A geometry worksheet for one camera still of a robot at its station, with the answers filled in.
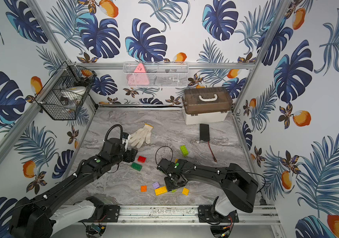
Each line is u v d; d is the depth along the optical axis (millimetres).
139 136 1037
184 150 950
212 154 968
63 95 814
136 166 898
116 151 635
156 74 1008
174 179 584
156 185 829
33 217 385
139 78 901
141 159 923
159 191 805
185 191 815
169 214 763
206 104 981
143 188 822
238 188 427
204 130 1071
